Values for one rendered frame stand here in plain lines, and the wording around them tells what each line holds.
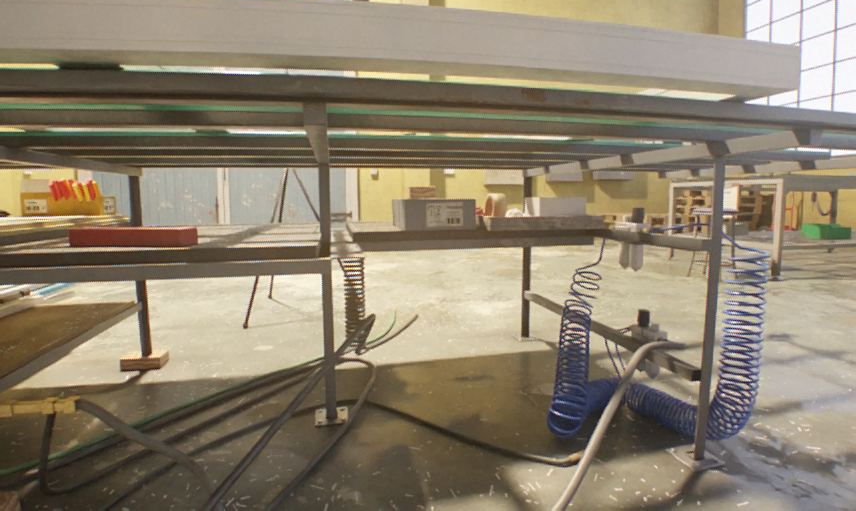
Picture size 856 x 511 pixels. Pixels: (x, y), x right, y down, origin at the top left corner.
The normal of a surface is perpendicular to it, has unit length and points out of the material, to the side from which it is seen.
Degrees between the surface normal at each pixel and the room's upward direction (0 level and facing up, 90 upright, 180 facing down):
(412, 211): 90
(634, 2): 90
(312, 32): 90
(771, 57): 90
